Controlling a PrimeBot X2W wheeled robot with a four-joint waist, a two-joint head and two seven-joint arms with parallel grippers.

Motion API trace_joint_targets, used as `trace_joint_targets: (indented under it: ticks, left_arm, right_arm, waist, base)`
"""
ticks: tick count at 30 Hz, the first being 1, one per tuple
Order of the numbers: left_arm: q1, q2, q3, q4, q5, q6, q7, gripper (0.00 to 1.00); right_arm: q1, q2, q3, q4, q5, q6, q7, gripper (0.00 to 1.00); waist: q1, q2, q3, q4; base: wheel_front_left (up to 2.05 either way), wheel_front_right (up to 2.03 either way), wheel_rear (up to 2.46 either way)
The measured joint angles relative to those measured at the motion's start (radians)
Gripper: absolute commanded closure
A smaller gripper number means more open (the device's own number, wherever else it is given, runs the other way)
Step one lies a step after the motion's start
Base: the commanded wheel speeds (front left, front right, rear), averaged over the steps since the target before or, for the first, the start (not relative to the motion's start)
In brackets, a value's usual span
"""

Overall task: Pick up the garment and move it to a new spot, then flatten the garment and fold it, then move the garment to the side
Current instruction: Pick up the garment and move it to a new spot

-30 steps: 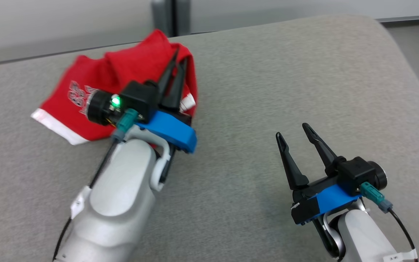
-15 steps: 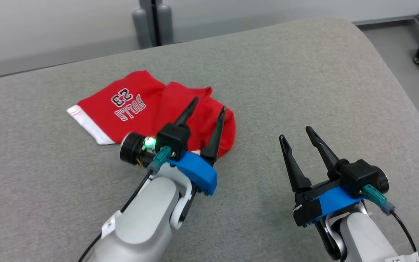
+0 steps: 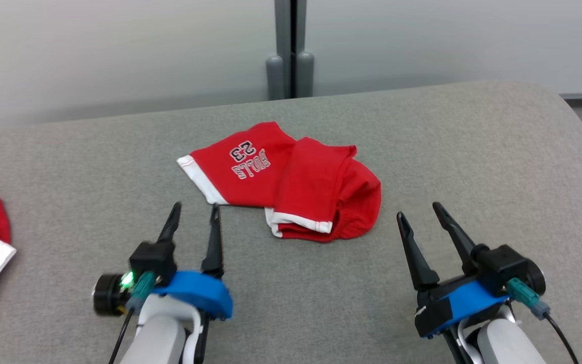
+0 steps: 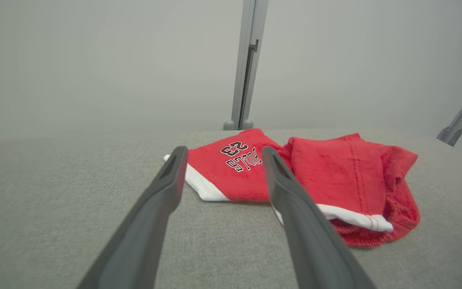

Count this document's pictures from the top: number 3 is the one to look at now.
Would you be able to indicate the red Bulls 23 shorts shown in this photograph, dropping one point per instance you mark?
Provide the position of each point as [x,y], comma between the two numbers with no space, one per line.
[316,187]

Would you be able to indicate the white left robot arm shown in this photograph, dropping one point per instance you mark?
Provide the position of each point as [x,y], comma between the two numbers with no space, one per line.
[159,338]

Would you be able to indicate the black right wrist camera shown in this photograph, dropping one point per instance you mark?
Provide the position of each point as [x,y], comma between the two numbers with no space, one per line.
[503,263]

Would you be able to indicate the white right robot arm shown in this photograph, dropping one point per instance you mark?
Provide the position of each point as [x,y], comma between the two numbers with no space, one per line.
[503,344]

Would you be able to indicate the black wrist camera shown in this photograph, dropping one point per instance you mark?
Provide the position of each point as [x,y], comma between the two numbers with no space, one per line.
[152,260]
[503,263]

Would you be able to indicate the grey partition post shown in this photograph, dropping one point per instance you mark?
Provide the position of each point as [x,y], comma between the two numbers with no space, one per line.
[282,40]

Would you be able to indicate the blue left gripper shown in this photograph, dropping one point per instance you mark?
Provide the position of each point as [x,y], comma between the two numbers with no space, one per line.
[200,293]

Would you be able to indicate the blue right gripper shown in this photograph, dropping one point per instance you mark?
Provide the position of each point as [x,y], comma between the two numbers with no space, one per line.
[452,306]

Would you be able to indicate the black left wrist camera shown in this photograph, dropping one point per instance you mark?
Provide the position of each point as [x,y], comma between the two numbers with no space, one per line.
[152,260]

